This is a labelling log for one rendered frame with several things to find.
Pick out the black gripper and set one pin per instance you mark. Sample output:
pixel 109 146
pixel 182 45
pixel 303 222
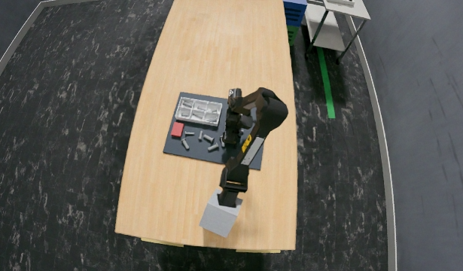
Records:
pixel 228 136

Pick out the red rectangular block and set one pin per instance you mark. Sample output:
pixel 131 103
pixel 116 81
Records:
pixel 177 129

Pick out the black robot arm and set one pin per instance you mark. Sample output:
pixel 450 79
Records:
pixel 270 114

